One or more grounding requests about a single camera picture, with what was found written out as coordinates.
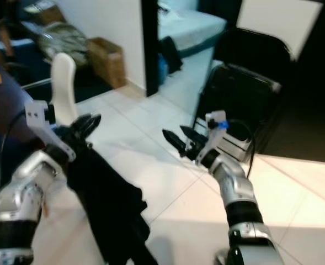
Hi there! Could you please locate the dark navy garment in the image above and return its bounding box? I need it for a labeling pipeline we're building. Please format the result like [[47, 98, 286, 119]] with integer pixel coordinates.
[[68, 144, 157, 265]]

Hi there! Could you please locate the black folding chair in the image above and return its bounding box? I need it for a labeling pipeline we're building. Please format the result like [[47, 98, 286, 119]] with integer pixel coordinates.
[[193, 28, 295, 161]]

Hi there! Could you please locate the large open cardboard box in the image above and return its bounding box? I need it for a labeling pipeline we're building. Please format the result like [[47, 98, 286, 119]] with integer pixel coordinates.
[[88, 38, 129, 89]]

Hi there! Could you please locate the crumpled grey bag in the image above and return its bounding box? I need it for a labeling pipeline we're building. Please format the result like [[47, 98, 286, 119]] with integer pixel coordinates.
[[38, 22, 91, 67]]

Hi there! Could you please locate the small cardboard box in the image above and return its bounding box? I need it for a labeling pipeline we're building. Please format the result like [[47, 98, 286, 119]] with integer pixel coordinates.
[[22, 0, 58, 25]]

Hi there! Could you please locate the person in dark shorts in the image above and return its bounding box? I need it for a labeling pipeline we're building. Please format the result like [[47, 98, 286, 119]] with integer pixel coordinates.
[[0, 0, 19, 59]]

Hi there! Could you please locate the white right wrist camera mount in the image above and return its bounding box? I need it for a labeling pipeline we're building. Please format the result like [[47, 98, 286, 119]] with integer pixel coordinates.
[[195, 110, 230, 166]]

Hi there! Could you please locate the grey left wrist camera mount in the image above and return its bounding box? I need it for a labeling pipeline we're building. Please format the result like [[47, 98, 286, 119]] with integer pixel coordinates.
[[24, 100, 74, 163]]

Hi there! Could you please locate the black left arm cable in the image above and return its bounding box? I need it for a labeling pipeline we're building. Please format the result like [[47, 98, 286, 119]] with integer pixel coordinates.
[[7, 108, 30, 161]]

